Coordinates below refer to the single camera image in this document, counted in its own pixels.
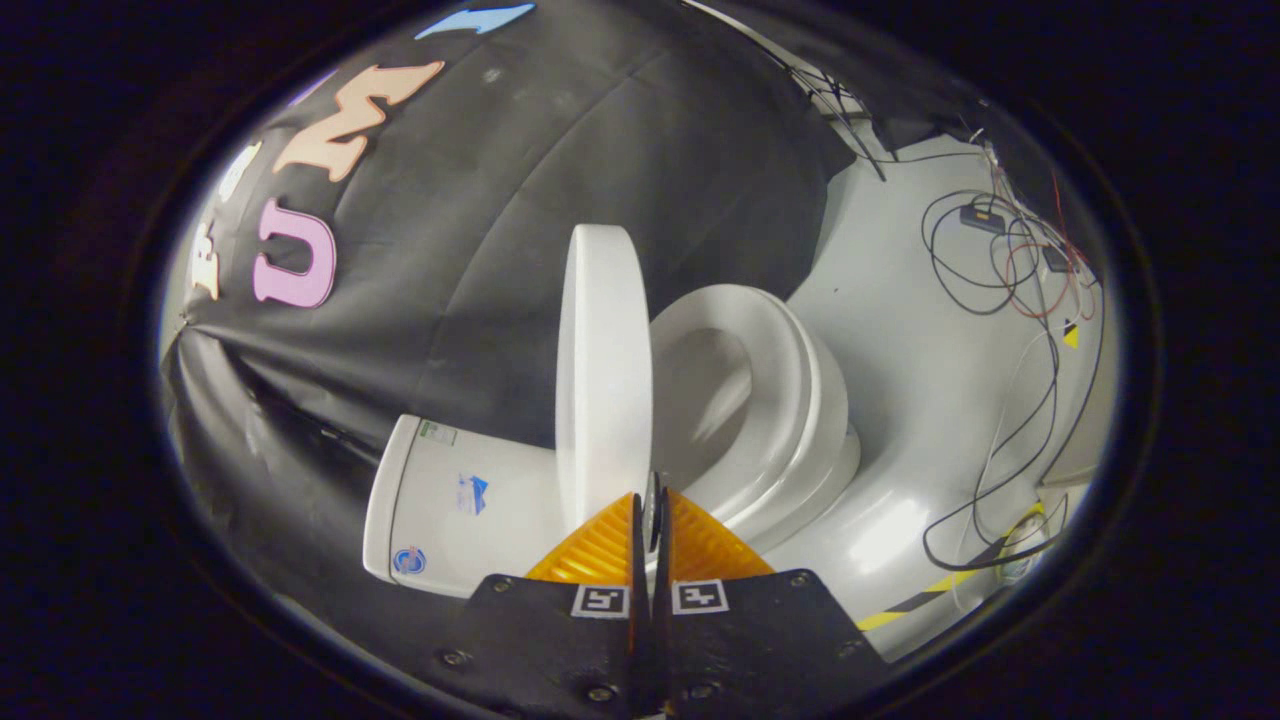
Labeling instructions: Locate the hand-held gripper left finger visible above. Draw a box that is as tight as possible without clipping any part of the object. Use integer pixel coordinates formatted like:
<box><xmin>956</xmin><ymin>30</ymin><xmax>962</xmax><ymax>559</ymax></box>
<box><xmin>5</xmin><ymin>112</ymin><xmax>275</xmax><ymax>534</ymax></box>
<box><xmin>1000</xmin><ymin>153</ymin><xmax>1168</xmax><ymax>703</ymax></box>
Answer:
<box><xmin>440</xmin><ymin>493</ymin><xmax>651</xmax><ymax>720</ymax></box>

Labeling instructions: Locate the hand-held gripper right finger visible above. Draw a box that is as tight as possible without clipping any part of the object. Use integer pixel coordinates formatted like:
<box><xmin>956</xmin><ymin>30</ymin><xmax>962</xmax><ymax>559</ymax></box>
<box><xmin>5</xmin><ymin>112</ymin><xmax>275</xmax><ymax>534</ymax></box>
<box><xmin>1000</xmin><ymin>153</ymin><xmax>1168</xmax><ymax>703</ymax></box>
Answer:
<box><xmin>652</xmin><ymin>488</ymin><xmax>891</xmax><ymax>720</ymax></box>

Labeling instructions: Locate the white toilet lid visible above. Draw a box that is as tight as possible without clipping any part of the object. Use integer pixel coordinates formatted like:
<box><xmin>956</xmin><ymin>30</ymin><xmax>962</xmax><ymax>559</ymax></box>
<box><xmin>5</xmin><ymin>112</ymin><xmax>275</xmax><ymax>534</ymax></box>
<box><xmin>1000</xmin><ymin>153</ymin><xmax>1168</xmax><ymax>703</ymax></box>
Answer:
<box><xmin>555</xmin><ymin>224</ymin><xmax>667</xmax><ymax>553</ymax></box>

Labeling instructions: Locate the white ceramic toilet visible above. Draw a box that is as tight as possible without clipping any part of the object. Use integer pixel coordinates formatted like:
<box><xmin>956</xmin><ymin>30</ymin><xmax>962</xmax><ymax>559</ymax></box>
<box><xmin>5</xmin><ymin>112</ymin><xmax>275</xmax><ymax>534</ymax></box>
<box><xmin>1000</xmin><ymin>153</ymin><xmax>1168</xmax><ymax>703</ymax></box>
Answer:
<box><xmin>362</xmin><ymin>330</ymin><xmax>863</xmax><ymax>599</ymax></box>

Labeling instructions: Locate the white toilet seat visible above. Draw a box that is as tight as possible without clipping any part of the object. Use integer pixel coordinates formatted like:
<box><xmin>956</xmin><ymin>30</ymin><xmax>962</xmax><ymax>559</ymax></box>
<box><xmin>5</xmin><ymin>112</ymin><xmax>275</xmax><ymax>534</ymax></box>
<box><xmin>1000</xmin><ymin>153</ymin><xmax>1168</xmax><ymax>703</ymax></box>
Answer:
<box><xmin>650</xmin><ymin>284</ymin><xmax>851</xmax><ymax>543</ymax></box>

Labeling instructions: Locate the yellow and black floor tape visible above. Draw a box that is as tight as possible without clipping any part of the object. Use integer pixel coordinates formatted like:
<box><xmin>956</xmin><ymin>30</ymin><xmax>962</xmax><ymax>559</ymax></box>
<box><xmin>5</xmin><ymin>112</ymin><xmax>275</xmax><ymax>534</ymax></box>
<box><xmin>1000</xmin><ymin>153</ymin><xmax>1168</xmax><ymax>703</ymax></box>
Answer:
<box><xmin>855</xmin><ymin>500</ymin><xmax>1047</xmax><ymax>632</ymax></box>

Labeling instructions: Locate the black backdrop cloth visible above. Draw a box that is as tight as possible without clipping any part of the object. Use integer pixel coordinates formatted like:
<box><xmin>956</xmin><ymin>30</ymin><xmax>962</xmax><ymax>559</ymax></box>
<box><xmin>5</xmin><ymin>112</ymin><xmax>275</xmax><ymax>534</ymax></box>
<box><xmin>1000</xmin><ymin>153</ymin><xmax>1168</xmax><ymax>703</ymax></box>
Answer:
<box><xmin>160</xmin><ymin>0</ymin><xmax>861</xmax><ymax>691</ymax></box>

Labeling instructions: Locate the dark cloth-covered box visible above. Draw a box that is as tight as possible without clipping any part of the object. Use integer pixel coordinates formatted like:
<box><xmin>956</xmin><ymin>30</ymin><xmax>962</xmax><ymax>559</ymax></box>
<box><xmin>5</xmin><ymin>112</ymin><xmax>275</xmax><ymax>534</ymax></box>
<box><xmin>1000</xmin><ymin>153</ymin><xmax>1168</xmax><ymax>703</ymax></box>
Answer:
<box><xmin>868</xmin><ymin>75</ymin><xmax>1006</xmax><ymax>161</ymax></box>

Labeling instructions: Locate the bundle of black cables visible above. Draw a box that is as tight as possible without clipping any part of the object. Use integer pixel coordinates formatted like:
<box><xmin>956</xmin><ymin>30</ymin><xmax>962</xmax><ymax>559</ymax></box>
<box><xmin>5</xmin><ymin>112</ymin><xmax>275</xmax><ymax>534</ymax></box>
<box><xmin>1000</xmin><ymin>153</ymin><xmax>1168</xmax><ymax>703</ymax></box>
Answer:
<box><xmin>918</xmin><ymin>140</ymin><xmax>1107</xmax><ymax>573</ymax></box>

